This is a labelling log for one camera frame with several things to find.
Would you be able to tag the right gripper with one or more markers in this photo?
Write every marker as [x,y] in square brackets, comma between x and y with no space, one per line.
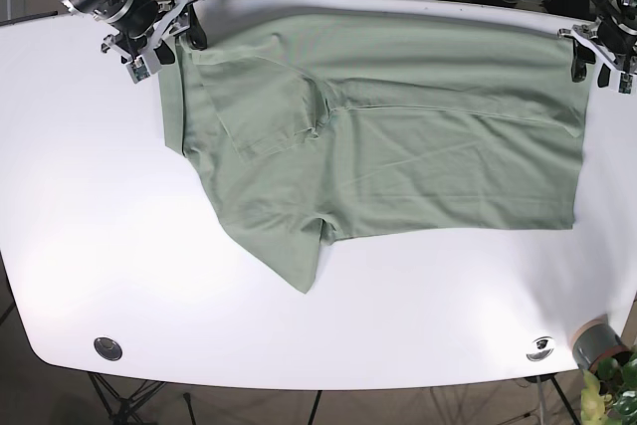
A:
[132,19]

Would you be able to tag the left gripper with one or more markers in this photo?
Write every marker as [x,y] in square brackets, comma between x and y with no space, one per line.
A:
[616,31]

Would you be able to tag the green polo shirt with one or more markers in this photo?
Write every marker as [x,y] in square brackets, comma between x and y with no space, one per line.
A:
[310,129]

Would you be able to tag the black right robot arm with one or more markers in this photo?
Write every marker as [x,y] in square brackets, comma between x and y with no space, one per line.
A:
[143,30]

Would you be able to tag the grey plant pot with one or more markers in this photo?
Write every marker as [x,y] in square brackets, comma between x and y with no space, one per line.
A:
[595,341]

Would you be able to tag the right silver table grommet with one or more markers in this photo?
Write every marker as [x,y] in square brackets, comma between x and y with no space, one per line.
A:
[540,349]

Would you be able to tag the silver table grommet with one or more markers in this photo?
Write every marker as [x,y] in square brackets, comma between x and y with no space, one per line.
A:
[107,348]
[540,349]

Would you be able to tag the left silver table grommet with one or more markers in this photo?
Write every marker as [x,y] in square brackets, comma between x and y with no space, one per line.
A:
[107,348]

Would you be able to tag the green potted plant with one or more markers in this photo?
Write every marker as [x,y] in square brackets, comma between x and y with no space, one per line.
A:
[609,394]

